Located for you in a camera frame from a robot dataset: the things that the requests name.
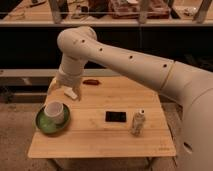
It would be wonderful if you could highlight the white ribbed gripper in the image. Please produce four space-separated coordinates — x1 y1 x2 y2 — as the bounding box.
47 68 83 101

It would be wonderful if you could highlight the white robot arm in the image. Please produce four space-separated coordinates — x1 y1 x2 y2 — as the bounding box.
56 26 213 171

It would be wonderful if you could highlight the small clear plastic bottle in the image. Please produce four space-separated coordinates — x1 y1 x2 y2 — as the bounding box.
131 109 145 136

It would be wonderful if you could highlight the dark red small object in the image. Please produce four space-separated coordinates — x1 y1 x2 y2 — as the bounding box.
83 79 100 85

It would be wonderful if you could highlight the white cup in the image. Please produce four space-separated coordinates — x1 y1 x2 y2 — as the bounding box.
44 101 64 124

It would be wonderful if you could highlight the green plate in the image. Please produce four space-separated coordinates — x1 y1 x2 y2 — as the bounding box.
35 104 71 135

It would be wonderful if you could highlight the black rectangular phone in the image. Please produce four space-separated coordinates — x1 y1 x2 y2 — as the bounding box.
105 111 126 122

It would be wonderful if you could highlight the wooden folding table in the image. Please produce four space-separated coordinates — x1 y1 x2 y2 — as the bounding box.
28 76 176 158

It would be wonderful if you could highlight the wooden workbench with clutter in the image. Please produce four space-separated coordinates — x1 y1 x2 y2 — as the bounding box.
0 0 213 27

